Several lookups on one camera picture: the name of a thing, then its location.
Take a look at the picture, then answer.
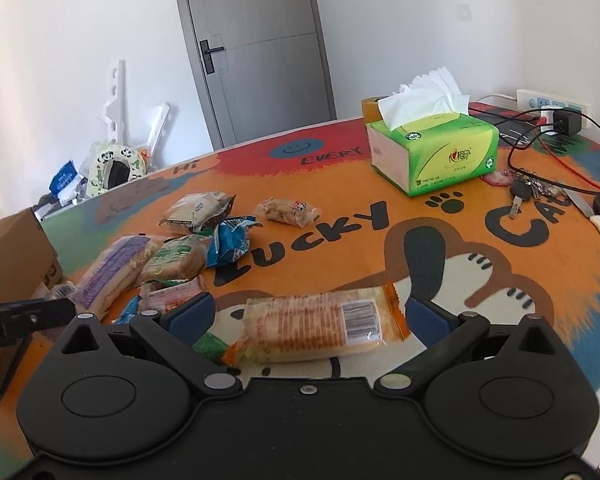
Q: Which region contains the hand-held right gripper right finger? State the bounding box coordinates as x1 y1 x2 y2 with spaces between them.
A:
374 295 574 397

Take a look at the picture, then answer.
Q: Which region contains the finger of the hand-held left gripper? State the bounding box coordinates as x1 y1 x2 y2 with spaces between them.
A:
7 298 77 337

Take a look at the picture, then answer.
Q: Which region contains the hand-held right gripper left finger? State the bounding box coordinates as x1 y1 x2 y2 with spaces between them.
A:
55 291 242 402

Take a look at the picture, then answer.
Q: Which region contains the pink snack packet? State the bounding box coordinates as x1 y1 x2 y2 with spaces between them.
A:
140 277 207 314

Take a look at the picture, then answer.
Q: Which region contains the bright green snack packet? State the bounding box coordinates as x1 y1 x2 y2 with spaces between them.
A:
192 332 232 365

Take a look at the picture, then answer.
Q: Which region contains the green-edged bread packet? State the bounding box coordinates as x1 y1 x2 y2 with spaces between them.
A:
140 234 214 284

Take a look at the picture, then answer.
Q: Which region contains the cardboard box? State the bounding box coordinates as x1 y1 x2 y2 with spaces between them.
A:
0 208 67 393

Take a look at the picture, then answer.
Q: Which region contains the purple snack packet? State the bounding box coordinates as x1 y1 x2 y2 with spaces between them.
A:
72 235 164 322

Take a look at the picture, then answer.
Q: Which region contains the blue snack packet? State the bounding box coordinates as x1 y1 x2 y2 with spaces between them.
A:
206 216 257 269

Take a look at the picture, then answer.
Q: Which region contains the long orange cracker packet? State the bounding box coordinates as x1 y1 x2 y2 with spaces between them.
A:
222 281 412 367

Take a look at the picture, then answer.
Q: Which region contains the small clear snack packet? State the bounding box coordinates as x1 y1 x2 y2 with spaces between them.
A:
44 281 77 302

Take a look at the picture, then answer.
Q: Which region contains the small light blue packet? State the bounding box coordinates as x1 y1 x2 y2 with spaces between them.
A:
112 295 142 324

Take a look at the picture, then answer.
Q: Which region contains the brown bread packet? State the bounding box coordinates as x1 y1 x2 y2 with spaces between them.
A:
160 191 237 235

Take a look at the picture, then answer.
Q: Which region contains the blue plastic bag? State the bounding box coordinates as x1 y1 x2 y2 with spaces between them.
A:
49 160 87 197

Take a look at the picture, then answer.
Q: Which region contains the small clear peanut packet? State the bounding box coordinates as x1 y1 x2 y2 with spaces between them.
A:
257 198 322 229

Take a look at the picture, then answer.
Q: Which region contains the panda print seat cushion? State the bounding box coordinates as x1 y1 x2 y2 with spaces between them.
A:
86 142 149 197

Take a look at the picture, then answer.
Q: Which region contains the colourful cartoon table mat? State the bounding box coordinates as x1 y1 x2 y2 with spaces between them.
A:
0 101 600 480

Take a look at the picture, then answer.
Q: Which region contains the pink wrapper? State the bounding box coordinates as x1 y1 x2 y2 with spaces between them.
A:
482 170 517 189

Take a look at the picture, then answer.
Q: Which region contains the bunch of keys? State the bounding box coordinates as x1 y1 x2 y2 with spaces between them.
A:
506 172 572 219

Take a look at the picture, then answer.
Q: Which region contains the green tissue box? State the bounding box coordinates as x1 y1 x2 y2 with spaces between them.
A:
366 66 501 197

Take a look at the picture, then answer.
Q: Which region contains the yellow tape roll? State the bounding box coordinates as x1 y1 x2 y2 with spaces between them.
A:
360 95 389 124

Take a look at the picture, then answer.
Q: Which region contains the black power adapter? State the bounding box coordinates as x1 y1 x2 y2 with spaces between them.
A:
552 110 581 136

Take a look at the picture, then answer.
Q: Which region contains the white power strip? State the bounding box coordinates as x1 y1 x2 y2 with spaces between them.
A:
516 88 594 134

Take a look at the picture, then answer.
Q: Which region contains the grey door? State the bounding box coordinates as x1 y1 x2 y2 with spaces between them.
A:
169 0 339 152

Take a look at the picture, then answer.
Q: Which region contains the red cable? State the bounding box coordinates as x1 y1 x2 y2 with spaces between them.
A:
530 130 600 194

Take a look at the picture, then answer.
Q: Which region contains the white plastic bracket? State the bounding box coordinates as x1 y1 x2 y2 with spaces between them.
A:
96 59 172 162

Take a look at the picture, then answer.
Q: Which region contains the black door handle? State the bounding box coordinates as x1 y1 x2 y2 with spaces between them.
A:
199 39 226 76

